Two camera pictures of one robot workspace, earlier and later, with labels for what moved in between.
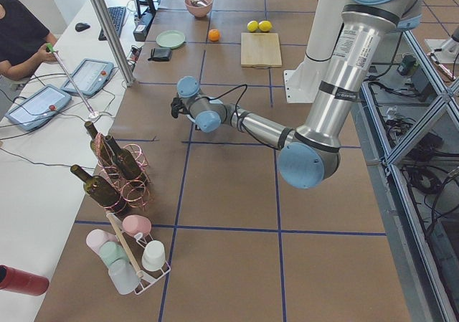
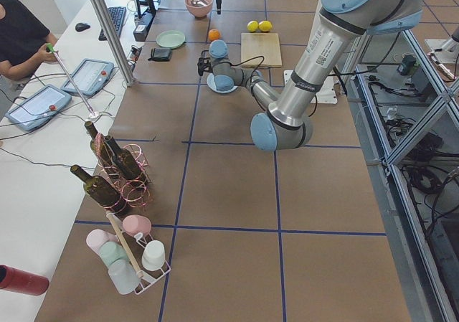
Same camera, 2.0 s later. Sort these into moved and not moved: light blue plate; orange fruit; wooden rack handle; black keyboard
Moved: light blue plate
Not moved: wooden rack handle; orange fruit; black keyboard
